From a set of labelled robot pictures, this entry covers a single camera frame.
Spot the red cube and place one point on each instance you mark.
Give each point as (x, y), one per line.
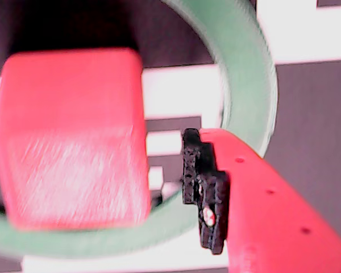
(68, 128)

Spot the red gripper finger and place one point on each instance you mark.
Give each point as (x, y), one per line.
(258, 213)

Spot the black white marker mat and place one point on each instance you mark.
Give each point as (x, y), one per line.
(315, 142)

